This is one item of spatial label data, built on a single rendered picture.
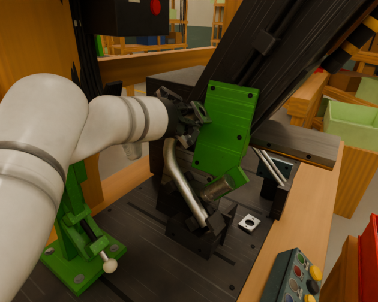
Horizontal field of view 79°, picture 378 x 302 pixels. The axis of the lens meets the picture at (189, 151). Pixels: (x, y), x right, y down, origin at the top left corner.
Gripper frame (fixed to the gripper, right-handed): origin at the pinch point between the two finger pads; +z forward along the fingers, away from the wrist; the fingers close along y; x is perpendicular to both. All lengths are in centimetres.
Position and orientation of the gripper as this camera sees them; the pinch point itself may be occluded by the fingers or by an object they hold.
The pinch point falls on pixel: (192, 117)
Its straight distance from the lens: 51.9
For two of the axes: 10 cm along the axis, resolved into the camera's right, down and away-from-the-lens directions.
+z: 5.3, -1.5, 8.4
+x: -7.2, 4.5, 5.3
